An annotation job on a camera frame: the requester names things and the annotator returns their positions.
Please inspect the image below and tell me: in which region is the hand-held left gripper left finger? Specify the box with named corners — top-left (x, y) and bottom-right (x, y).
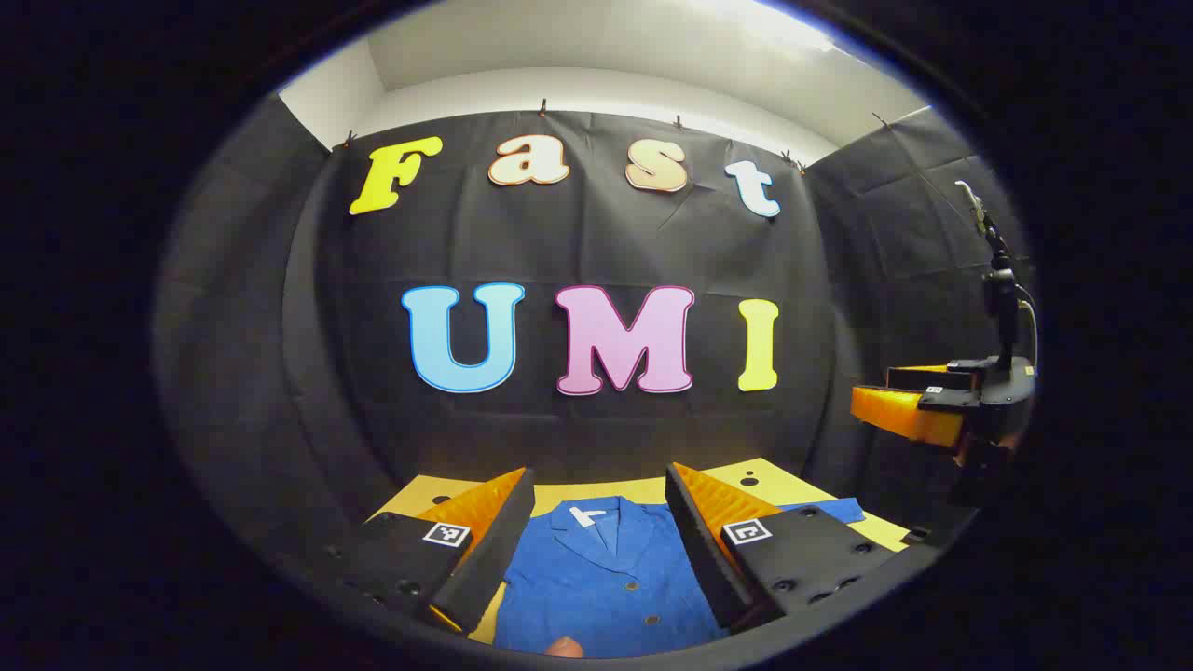
top-left (322, 467), bottom-right (537, 635)

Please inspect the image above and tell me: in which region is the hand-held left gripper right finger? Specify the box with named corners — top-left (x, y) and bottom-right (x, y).
top-left (665, 462), bottom-right (903, 631)

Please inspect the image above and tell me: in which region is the blue corduroy button shirt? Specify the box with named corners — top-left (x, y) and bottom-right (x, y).
top-left (492, 497), bottom-right (868, 659)

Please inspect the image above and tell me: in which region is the black backdrop cloth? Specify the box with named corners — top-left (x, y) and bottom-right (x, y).
top-left (154, 93), bottom-right (1037, 583)

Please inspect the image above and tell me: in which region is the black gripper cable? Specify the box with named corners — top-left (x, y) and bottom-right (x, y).
top-left (1016, 282), bottom-right (1039, 366)

